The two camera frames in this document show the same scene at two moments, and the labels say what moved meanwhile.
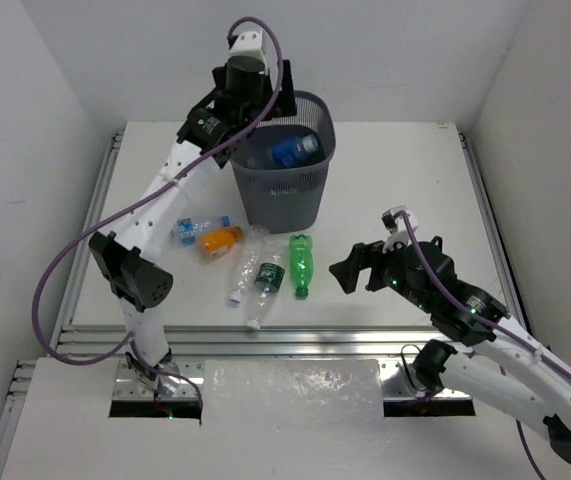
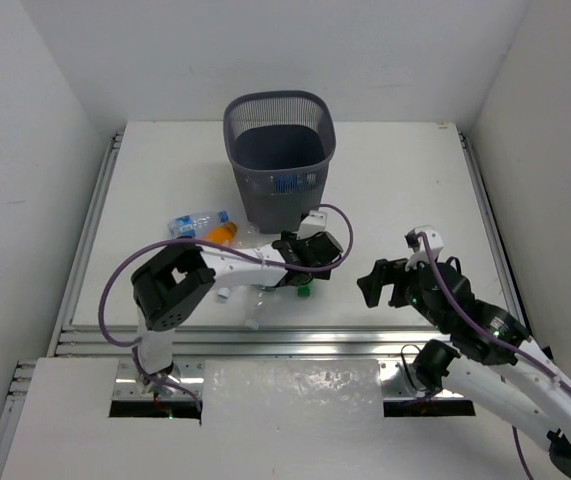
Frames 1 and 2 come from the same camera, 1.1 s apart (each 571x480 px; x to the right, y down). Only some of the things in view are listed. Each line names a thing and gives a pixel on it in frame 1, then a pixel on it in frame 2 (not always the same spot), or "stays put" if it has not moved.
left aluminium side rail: (75, 287) stays put
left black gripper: (285, 93) -> (322, 248)
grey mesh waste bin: (281, 200) stays put
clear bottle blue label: (287, 153) -> (304, 183)
